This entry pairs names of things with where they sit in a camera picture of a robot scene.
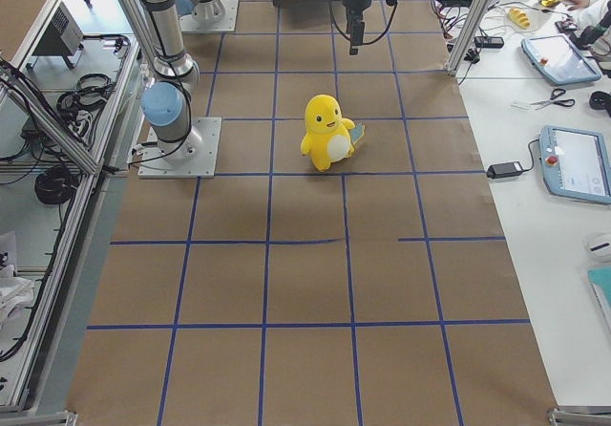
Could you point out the yellow toy on desk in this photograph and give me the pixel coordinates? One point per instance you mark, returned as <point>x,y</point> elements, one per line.
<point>519,17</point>

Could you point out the black scissors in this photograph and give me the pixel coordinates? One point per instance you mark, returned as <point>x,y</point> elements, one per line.
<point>555,98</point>

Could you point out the black power brick right desk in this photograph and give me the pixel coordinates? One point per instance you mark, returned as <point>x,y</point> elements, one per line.
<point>504,170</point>

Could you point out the blue teach pendant near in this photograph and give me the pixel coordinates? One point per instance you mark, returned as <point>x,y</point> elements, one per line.
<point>575,164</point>

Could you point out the blue teach pendant far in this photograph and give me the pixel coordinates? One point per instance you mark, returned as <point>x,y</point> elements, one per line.
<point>559,60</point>

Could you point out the yellow plush dinosaur toy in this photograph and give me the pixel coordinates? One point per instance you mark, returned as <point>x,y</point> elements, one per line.
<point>329,137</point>

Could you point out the blue teach pendant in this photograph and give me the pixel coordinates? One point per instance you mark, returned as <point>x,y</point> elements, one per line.
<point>559,60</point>
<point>575,164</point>

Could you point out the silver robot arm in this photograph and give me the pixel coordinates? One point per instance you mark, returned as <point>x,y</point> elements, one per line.
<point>187,146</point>

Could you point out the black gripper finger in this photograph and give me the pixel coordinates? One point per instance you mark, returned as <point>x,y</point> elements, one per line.
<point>355,30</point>

